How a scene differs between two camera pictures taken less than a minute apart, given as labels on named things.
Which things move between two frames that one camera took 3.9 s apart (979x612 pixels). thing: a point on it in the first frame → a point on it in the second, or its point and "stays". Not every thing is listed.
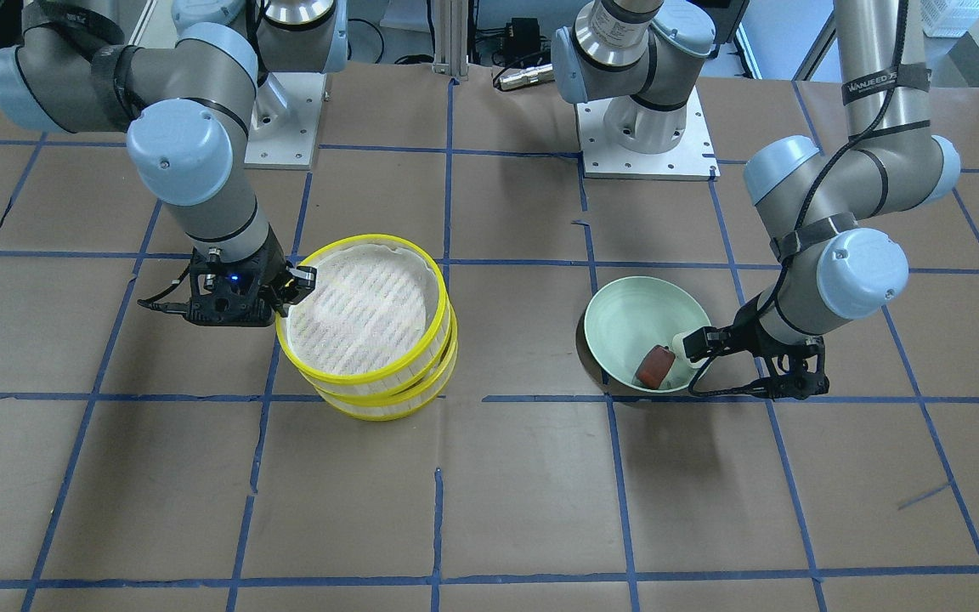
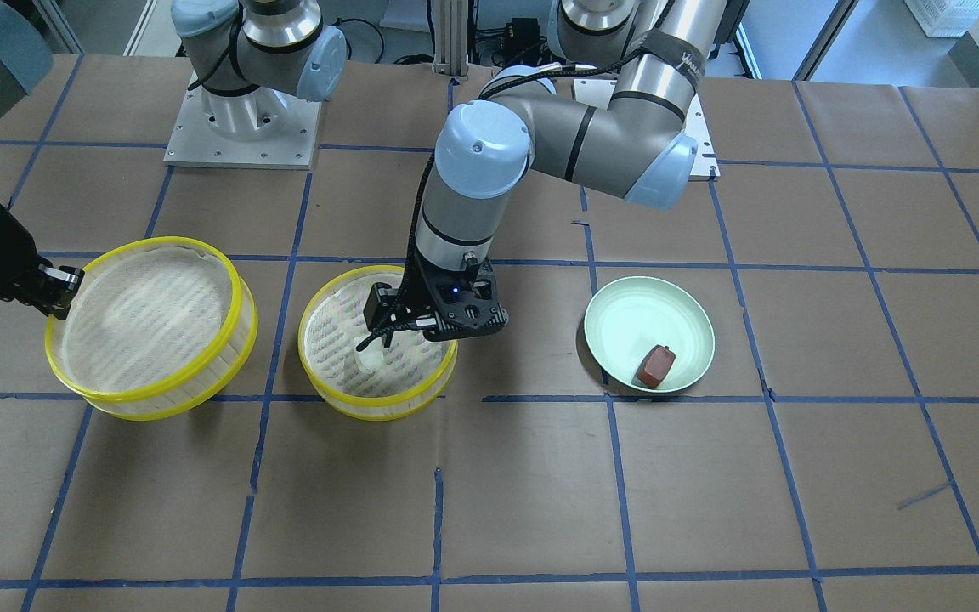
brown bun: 655,367 stays
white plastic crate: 950,18 stays
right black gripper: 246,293 → 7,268
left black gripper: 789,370 → 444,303
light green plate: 631,314 stays
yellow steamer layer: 381,304 → 153,328
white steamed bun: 677,344 → 371,358
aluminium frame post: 450,52 stays
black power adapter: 522,44 stays
